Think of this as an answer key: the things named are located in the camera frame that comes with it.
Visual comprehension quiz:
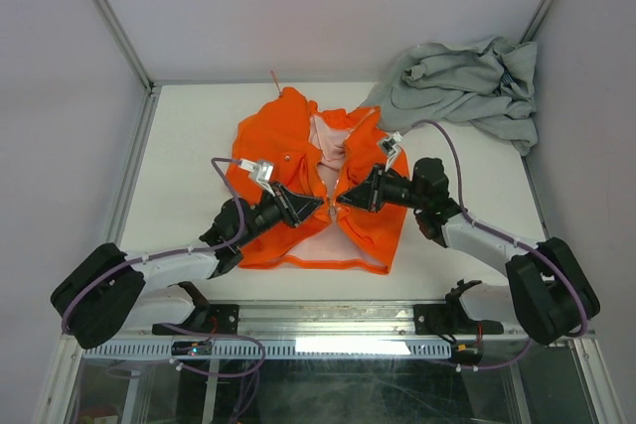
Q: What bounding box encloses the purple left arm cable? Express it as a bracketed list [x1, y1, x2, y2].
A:
[60, 156, 269, 378]

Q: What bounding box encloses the white slotted cable duct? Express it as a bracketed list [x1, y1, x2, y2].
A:
[84, 337, 451, 360]

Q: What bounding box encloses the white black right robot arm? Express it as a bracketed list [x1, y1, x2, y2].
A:
[370, 158, 600, 345]

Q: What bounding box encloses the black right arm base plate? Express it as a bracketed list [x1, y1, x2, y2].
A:
[412, 303, 504, 337]

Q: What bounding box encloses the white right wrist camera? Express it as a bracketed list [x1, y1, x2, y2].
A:
[378, 131, 403, 171]

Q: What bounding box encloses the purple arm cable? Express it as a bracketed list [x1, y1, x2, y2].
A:
[397, 119, 590, 373]
[60, 156, 269, 378]

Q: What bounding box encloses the orange zip jacket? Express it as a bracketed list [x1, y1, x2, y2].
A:
[232, 87, 406, 275]

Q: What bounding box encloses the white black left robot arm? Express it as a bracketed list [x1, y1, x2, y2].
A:
[51, 164, 388, 350]

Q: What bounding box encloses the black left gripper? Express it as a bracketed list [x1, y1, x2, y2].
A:
[236, 181, 323, 248]

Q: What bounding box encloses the grey sweatshirt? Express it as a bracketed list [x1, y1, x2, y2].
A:
[362, 36, 538, 156]

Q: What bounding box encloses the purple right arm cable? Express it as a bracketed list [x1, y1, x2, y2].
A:
[397, 119, 590, 373]

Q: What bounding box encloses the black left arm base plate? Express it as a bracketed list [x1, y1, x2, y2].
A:
[151, 303, 239, 336]

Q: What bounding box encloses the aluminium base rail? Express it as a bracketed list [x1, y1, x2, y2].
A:
[69, 296, 521, 349]

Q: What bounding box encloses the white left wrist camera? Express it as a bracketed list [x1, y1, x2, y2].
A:
[238, 159, 274, 195]

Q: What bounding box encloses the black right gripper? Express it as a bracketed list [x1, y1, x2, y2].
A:
[336, 162, 426, 212]

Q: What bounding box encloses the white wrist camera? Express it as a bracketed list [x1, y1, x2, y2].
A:
[238, 159, 274, 195]
[378, 131, 403, 171]

